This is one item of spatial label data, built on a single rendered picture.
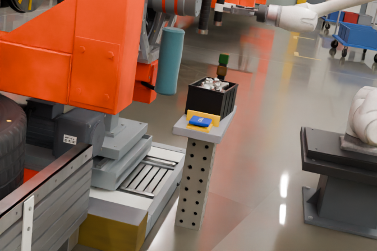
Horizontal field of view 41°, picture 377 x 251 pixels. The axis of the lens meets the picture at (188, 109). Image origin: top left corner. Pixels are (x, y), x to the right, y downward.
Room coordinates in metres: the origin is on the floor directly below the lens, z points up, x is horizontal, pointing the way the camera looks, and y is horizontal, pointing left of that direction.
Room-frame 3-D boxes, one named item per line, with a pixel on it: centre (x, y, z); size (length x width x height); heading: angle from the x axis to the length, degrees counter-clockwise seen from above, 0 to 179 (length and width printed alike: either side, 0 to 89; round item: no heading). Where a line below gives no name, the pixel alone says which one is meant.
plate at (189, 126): (1.69, -0.05, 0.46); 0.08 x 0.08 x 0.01; 80
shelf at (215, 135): (1.86, -0.08, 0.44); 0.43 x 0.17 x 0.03; 170
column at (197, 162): (1.83, -0.07, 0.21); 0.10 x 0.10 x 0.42; 80
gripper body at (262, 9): (2.21, -0.22, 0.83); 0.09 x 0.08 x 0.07; 80
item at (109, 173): (2.09, 0.37, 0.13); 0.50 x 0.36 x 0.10; 170
